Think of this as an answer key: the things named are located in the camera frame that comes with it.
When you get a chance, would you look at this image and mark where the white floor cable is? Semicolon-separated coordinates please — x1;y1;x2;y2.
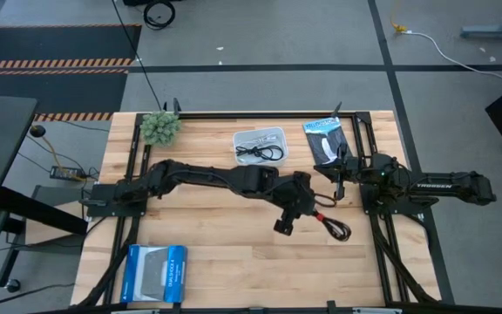
401;29;502;91

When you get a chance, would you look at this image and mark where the blue DualShock controller box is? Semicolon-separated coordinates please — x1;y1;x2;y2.
119;243;189;304

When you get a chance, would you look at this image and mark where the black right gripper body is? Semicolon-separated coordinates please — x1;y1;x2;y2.
334;142;362;201

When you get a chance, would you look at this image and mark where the Yellowstone booklet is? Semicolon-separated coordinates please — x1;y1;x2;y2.
302;116;355;166

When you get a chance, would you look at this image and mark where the grey table leg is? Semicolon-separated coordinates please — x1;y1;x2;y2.
459;0;502;43

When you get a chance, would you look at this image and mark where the white plastic bin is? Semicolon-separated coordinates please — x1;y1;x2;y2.
232;126;289;168

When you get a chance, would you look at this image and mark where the green artificial succulent plant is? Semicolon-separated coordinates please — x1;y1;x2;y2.
139;111;182;147

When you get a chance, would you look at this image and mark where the black hazard-striped floor mat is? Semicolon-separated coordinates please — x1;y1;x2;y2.
0;24;142;123

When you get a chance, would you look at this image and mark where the yellow plug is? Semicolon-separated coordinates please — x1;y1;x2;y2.
390;8;408;35

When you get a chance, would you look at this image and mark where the black coiled floor cable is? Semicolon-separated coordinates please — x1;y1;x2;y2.
143;0;177;31

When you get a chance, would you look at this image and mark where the black power strip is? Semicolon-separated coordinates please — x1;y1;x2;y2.
49;165;87;182

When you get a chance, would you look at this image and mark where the black USB cable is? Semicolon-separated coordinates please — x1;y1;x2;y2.
234;144;285;163

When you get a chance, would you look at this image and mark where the black cable with red tie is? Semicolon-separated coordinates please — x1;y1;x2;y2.
314;211;352;243

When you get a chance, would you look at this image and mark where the long black floor cable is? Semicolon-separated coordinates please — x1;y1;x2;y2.
111;0;166;111

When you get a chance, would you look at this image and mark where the black aluminium table frame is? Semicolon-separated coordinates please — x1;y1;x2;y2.
76;111;455;314

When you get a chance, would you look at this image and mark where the white USB cable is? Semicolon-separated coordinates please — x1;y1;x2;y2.
240;134;274;149

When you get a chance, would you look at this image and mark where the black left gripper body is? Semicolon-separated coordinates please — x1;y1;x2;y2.
273;171;318;237

